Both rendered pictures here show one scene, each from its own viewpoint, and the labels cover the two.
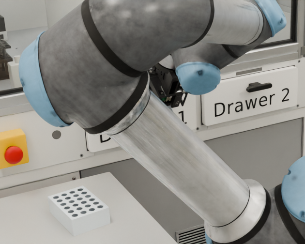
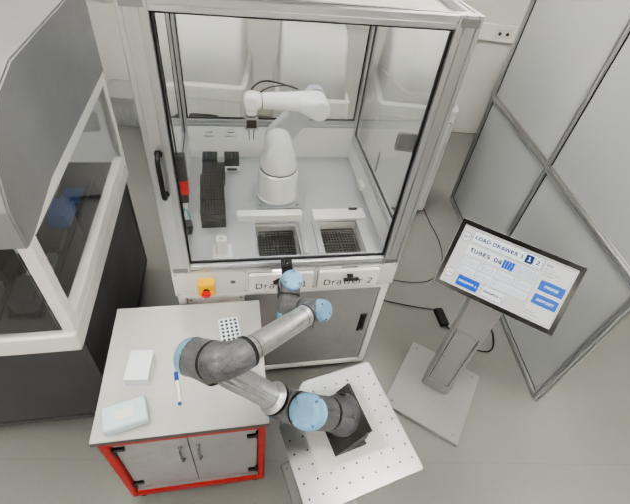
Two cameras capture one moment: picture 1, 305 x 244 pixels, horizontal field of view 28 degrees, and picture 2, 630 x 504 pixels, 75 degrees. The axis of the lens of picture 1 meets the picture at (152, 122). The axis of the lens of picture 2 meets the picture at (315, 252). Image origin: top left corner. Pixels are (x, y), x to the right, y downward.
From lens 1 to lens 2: 0.97 m
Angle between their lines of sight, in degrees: 24
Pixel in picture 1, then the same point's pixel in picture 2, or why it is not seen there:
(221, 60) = not seen: hidden behind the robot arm
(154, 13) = (221, 375)
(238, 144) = (337, 293)
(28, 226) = (205, 332)
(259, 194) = (282, 400)
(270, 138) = (357, 292)
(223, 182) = (262, 398)
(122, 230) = not seen: hidden behind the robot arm
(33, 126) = (221, 277)
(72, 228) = not seen: hidden behind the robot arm
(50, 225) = (214, 335)
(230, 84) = (335, 273)
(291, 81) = (374, 274)
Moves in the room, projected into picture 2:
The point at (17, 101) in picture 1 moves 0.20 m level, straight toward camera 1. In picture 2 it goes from (213, 268) to (203, 305)
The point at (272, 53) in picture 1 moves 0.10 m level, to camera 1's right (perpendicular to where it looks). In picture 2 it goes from (366, 260) to (388, 266)
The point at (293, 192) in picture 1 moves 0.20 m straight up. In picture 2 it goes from (293, 409) to (297, 379)
